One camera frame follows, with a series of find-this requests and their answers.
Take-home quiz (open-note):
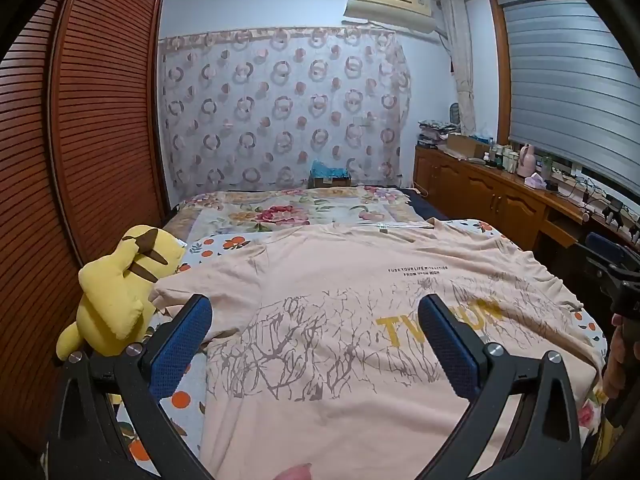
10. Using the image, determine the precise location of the pink kettle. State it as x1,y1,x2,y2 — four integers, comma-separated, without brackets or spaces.
516,143,537,178

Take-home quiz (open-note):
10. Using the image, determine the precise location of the pile of folded clothes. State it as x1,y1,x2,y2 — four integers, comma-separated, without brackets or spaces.
417,119,463,150

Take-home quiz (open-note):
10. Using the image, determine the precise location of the sheer circle pattern curtain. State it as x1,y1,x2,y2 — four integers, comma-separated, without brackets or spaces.
157,27,413,196

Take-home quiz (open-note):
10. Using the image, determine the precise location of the wooden sideboard cabinet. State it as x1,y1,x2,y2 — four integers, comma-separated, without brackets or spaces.
412,142,601,256

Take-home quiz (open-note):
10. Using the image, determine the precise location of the beige window curtain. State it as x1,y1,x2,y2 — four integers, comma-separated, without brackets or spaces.
440,0,478,136

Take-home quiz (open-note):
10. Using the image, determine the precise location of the row of small bottles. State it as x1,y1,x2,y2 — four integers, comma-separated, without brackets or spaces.
482,142,518,173

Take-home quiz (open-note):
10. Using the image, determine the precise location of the wooden slatted wardrobe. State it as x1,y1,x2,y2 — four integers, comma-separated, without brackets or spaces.
0,0,168,461

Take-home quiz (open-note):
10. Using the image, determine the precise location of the cardboard box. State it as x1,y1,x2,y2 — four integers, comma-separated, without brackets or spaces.
445,132,491,160

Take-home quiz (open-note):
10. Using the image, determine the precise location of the wall air conditioner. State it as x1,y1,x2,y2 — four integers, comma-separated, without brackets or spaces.
342,0,436,36

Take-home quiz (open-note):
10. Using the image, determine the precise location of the person's right hand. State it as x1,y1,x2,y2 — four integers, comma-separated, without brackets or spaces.
602,315,632,401

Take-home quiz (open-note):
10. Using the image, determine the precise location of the black stand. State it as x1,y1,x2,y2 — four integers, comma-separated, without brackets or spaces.
604,200,627,227

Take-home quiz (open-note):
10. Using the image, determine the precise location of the yellow plush toy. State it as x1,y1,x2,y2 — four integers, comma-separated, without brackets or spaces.
55,225,187,406

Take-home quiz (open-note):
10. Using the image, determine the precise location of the orange-fruit patterned cloth board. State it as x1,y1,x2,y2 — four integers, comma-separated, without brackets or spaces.
115,219,611,480

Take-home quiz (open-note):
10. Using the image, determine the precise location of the floral blanket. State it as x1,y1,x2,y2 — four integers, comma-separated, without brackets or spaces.
162,186,436,251

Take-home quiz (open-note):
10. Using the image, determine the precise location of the grey window blind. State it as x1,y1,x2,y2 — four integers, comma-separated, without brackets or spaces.
500,0,640,181

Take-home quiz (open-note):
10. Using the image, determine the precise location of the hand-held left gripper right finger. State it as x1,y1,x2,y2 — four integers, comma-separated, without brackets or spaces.
417,294,583,480

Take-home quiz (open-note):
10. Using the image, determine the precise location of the box with teal cloth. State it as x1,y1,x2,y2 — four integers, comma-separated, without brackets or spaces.
307,161,352,188

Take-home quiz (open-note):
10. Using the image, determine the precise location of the navy bed sheet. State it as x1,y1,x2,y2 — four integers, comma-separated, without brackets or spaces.
400,187,451,221

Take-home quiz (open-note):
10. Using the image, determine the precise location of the pink printed t-shirt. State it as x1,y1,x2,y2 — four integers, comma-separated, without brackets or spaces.
150,219,606,480

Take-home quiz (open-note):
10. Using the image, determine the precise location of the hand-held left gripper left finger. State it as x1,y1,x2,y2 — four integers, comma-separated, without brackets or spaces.
47,294,213,480

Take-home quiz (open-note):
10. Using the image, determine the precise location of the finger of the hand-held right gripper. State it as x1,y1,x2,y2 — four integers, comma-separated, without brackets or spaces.
585,232,632,286

